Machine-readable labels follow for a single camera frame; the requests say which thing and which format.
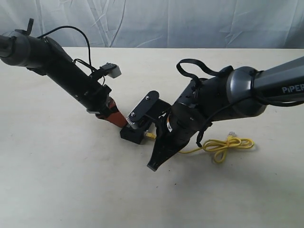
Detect yellow ethernet cable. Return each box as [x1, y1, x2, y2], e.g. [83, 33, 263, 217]
[144, 131, 255, 164]

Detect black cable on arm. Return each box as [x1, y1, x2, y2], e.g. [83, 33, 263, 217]
[26, 18, 106, 95]
[176, 58, 304, 147]

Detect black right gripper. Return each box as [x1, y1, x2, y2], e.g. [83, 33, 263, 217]
[147, 104, 211, 171]

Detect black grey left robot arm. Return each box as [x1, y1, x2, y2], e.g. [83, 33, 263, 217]
[0, 31, 127, 128]

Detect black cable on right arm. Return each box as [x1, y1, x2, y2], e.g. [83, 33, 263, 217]
[176, 58, 304, 147]

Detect black rectangular box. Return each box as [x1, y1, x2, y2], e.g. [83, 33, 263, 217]
[120, 123, 151, 144]

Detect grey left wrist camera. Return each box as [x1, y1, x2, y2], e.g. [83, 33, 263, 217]
[99, 63, 122, 78]

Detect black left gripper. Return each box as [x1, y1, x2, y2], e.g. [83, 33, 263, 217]
[76, 80, 127, 127]

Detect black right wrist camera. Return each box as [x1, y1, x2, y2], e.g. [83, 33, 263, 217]
[126, 90, 171, 129]

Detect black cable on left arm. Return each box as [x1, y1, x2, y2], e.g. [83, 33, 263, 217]
[26, 18, 106, 95]

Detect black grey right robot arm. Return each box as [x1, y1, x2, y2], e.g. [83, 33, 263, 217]
[147, 57, 304, 171]

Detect grey wrinkled backdrop cloth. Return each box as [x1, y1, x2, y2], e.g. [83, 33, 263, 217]
[0, 0, 304, 48]

